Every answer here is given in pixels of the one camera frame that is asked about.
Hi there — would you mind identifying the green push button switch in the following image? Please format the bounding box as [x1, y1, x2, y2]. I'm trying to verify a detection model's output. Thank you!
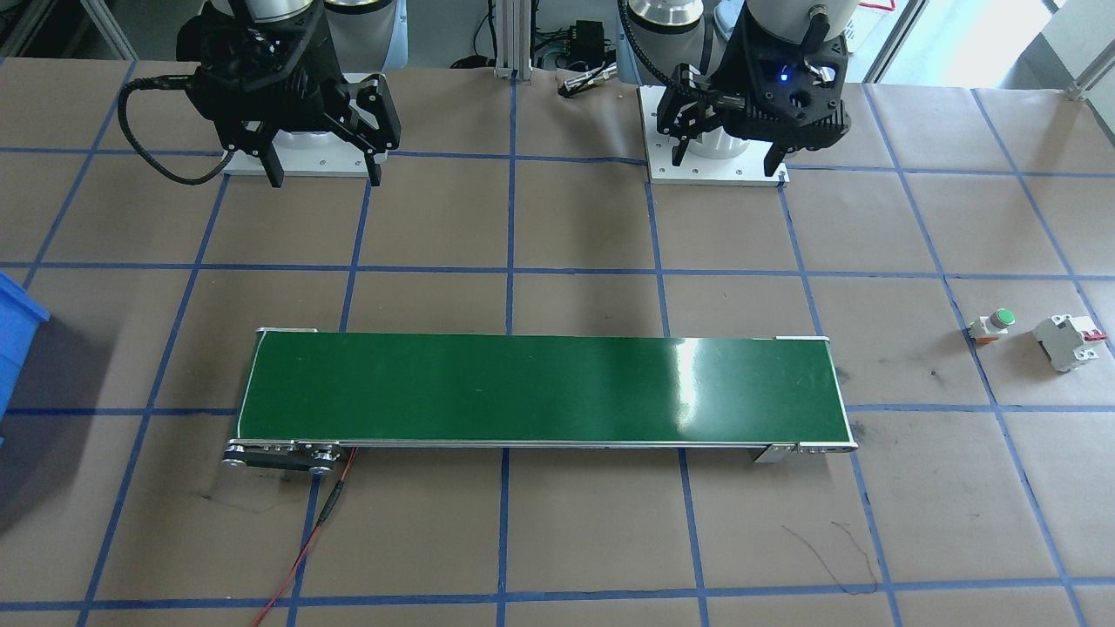
[969, 307, 1017, 347]

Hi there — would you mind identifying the silver metal connector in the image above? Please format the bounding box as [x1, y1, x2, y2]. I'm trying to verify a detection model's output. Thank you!
[561, 66, 621, 98]

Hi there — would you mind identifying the black power adapter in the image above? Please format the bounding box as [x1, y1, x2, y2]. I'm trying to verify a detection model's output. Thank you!
[571, 21, 612, 60]

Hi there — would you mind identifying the green conveyor belt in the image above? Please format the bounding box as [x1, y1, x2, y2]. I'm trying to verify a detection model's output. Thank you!
[222, 327, 859, 475]

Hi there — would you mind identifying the blue plastic bin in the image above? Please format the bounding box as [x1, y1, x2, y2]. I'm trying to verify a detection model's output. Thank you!
[0, 272, 51, 447]

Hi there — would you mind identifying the white circuit breaker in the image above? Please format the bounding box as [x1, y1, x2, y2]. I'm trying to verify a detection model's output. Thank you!
[1033, 314, 1109, 374]

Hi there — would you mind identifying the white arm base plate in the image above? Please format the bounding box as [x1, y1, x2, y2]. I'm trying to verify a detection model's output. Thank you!
[639, 84, 790, 186]
[220, 131, 374, 180]

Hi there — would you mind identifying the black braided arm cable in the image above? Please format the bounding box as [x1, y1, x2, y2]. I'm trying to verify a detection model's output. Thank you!
[617, 0, 698, 88]

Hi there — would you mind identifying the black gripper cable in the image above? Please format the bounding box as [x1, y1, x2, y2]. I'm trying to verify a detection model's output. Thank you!
[117, 74, 234, 186]

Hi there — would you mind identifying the aluminium frame post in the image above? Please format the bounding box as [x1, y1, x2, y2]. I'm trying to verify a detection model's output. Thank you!
[488, 0, 535, 82]

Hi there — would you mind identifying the red and black wire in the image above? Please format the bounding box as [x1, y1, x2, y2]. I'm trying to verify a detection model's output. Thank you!
[253, 446, 358, 627]

